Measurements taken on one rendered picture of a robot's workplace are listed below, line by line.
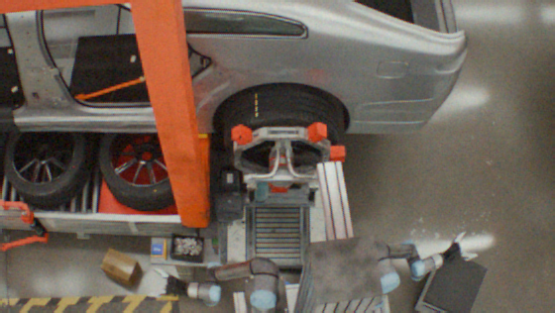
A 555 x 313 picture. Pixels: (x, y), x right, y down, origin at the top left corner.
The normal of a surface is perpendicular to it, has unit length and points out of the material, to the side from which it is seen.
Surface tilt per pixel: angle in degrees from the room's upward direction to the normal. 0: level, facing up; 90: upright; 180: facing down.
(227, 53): 81
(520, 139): 0
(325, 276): 0
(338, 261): 0
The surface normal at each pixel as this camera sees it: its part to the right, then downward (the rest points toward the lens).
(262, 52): 0.01, 0.82
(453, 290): 0.03, -0.45
